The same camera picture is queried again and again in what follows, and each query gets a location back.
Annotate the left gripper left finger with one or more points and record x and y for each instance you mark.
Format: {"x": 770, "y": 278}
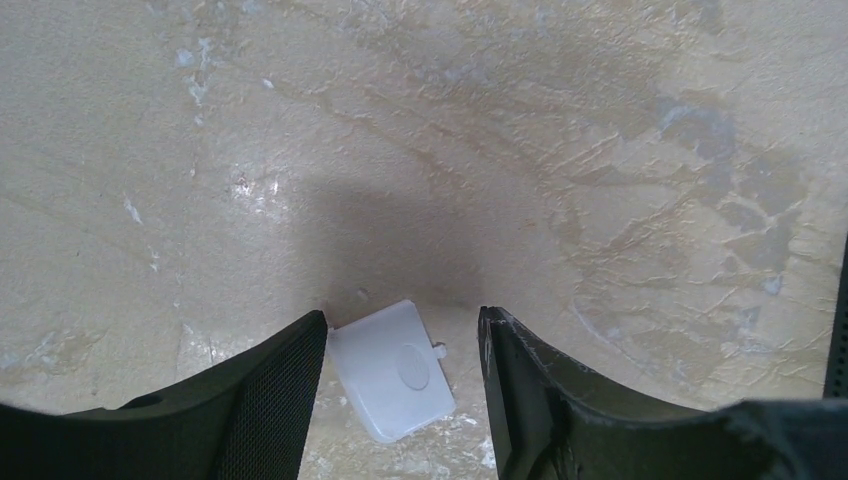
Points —
{"x": 244, "y": 418}

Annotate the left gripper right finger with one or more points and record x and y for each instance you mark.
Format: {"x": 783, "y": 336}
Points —
{"x": 552, "y": 417}

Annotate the white battery cover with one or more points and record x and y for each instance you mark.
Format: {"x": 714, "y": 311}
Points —
{"x": 391, "y": 372}

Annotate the black box front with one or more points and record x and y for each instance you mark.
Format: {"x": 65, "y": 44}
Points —
{"x": 835, "y": 383}

